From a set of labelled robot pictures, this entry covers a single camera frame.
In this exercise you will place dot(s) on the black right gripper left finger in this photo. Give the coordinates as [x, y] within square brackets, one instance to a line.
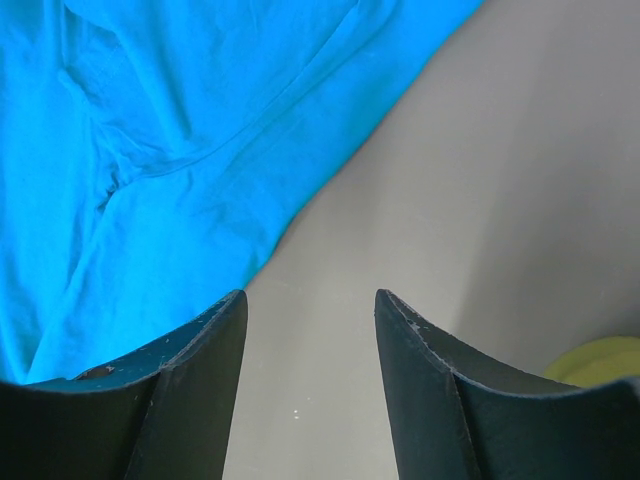
[163, 411]

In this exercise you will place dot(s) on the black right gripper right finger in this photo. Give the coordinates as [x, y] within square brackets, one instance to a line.
[457, 413]

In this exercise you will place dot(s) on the blue t shirt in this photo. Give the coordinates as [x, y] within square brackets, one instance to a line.
[154, 152]

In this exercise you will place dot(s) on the olive green plastic basket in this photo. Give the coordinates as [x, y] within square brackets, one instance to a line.
[596, 363]

